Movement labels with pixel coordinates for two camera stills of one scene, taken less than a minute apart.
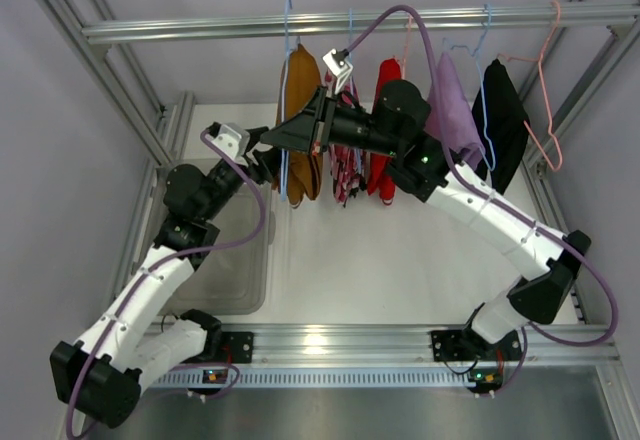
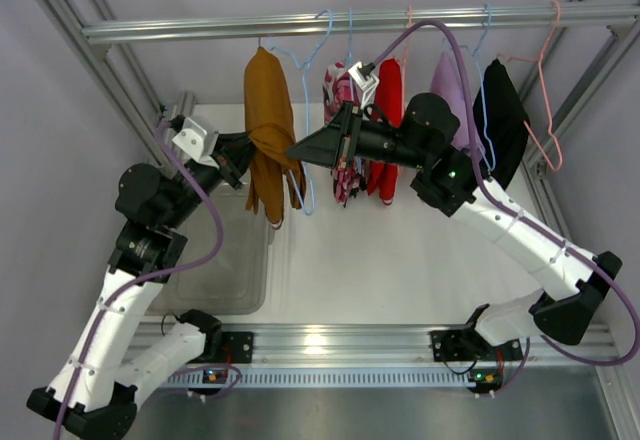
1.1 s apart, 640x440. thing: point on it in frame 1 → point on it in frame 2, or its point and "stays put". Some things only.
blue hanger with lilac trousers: [474, 55] stays put
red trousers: [382, 167] stays put
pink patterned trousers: [348, 168] stays put
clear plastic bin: [235, 280] stays put
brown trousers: [299, 170] → [269, 124]
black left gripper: [256, 164] → [227, 163]
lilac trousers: [462, 124] stays put
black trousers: [501, 125] stays put
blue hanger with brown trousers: [286, 50] → [277, 116]
